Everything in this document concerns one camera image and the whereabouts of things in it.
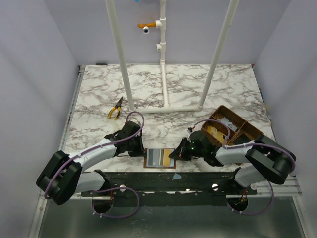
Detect brown leather card holder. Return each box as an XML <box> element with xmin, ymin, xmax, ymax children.
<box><xmin>143</xmin><ymin>148</ymin><xmax>176</xmax><ymax>169</ymax></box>

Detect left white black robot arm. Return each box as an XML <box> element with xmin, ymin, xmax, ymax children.
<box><xmin>36</xmin><ymin>121</ymin><xmax>145</xmax><ymax>205</ymax></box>

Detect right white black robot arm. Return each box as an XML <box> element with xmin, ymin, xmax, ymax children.
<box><xmin>169</xmin><ymin>131</ymin><xmax>296</xmax><ymax>190</ymax></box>

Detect gold card in tray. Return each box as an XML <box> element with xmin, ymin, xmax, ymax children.
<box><xmin>207</xmin><ymin>125</ymin><xmax>230</xmax><ymax>144</ymax></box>

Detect grey card in tray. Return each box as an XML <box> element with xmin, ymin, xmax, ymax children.
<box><xmin>220</xmin><ymin>117</ymin><xmax>238</xmax><ymax>131</ymax></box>

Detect brown woven divided tray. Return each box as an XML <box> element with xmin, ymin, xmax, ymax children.
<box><xmin>200</xmin><ymin>105</ymin><xmax>264</xmax><ymax>166</ymax></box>

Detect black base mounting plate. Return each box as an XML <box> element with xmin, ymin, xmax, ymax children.
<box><xmin>81</xmin><ymin>172</ymin><xmax>257</xmax><ymax>207</ymax></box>

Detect blue white small ball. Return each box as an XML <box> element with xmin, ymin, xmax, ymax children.
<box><xmin>142</xmin><ymin>26</ymin><xmax>149</xmax><ymax>34</ymax></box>

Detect orange pipe hook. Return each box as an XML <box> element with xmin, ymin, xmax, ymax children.
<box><xmin>137</xmin><ymin>20</ymin><xmax>162</xmax><ymax>28</ymax></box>

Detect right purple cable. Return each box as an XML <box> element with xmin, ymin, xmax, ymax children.
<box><xmin>193</xmin><ymin>119</ymin><xmax>297</xmax><ymax>216</ymax></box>

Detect yellow handled pliers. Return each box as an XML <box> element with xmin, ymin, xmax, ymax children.
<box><xmin>108</xmin><ymin>97</ymin><xmax>124</xmax><ymax>120</ymax></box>

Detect white PVC pipe frame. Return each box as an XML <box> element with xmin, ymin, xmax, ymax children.
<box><xmin>105</xmin><ymin>0</ymin><xmax>239</xmax><ymax>114</ymax></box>

